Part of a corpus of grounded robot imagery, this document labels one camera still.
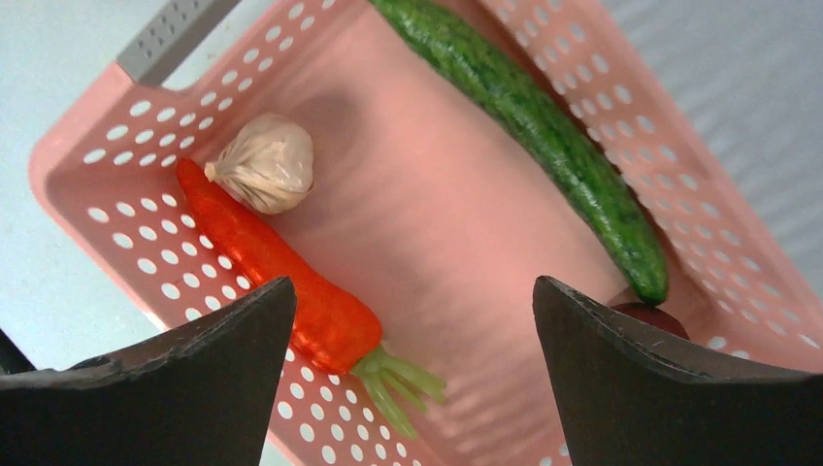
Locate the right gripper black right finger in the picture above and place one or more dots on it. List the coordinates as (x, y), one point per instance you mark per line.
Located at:
(628, 393)

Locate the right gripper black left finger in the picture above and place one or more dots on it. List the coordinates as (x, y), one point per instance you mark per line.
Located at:
(199, 394)

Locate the pink plastic basket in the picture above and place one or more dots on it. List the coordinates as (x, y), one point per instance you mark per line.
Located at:
(428, 212)

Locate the green cucumber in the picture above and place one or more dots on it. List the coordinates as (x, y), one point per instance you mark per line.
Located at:
(508, 94)

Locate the orange carrot green top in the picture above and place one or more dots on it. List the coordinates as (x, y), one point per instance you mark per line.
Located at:
(332, 329)

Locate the red strawberry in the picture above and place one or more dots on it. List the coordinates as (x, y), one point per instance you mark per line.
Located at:
(653, 316)

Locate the white garlic bulb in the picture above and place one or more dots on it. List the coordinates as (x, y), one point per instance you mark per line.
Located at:
(268, 165)

